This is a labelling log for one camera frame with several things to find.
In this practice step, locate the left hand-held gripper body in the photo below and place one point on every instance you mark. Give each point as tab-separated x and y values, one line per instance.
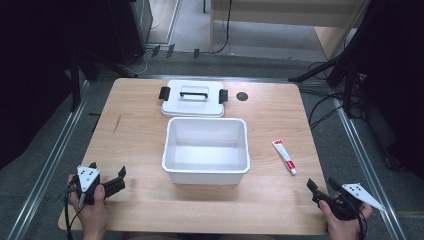
87	176

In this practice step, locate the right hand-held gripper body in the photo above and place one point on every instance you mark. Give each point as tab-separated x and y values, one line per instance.
360	194

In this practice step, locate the white and red tube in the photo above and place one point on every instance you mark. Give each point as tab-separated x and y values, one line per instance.
283	154

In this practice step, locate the white plastic storage box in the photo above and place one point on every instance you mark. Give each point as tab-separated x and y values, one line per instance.
206	156

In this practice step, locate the person's right hand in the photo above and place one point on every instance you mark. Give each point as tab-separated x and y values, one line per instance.
343	226

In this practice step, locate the person's left hand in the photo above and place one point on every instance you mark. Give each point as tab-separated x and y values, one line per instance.
91	215

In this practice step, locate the black metal stand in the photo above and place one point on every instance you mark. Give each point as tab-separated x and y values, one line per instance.
76	83
348	76

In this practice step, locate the black round table grommet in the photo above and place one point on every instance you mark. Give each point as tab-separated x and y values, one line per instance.
242	96

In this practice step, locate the small black floor block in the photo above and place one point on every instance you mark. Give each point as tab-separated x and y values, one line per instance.
196	53
155	50
170	50

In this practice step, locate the black cabinet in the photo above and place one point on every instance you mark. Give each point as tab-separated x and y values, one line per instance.
131	30

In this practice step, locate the light wooden furniture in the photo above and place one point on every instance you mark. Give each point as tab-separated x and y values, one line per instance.
333	36

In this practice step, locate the metal floor rail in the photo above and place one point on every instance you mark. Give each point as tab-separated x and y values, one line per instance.
46	170
364	166

